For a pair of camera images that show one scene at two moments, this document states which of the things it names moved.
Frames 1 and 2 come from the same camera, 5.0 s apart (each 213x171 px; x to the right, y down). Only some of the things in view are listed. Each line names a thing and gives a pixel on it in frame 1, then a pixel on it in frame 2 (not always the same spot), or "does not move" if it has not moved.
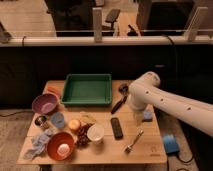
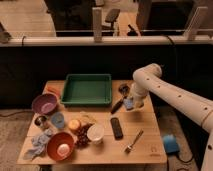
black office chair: x=111 y=17 does not move
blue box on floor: x=170 y=144 does not move
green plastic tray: x=87 y=90 does not move
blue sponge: x=147 y=117 -> x=128 y=103
